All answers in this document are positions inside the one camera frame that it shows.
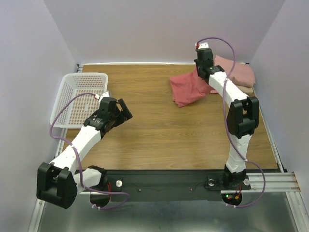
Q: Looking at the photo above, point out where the red t-shirt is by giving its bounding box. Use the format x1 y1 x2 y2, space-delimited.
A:
169 68 212 108

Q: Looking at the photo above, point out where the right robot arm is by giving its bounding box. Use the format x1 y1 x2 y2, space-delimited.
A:
195 43 259 189

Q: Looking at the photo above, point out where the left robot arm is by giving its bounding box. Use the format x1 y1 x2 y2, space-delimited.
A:
36 93 133 209

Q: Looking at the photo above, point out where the folded bright pink shirt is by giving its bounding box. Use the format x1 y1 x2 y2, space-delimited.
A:
210 89 218 94

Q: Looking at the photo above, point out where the white perforated plastic basket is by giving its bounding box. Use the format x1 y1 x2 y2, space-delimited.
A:
50 72 108 129

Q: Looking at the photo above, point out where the folded dusty pink shirt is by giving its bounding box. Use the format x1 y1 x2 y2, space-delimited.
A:
214 55 255 87

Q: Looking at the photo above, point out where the folded tan shirt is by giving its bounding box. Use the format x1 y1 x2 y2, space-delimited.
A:
236 85 253 96

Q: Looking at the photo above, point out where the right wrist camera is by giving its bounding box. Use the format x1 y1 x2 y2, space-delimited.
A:
195 42 209 51

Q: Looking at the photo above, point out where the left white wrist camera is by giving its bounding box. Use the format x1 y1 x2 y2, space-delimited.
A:
94 91 111 101

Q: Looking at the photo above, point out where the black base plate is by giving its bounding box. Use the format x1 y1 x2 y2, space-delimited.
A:
79 169 252 203

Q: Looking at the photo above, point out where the aluminium frame rail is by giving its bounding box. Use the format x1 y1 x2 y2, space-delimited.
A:
29 170 309 232

